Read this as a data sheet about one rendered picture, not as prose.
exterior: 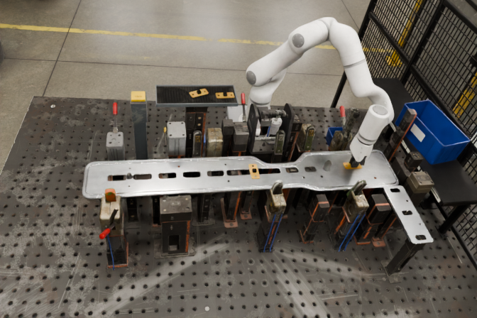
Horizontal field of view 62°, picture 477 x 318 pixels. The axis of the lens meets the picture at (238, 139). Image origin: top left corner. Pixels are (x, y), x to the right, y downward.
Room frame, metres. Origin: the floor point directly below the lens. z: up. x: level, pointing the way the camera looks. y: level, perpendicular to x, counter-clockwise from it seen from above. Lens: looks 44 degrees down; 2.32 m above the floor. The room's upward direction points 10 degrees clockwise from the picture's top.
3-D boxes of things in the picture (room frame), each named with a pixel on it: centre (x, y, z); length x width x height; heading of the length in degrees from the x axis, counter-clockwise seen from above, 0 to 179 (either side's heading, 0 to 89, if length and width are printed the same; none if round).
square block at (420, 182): (1.26, -0.84, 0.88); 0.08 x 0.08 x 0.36; 17
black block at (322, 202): (1.08, -0.40, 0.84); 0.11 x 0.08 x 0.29; 17
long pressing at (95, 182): (1.16, -0.08, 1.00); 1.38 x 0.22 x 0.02; 107
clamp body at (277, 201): (1.02, -0.20, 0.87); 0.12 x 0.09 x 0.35; 17
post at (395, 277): (0.98, -0.80, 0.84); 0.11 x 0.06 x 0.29; 17
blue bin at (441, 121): (1.55, -0.92, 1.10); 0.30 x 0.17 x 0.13; 26
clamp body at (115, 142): (1.16, 0.52, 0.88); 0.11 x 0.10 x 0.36; 17
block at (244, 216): (1.18, -0.09, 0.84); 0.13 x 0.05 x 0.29; 17
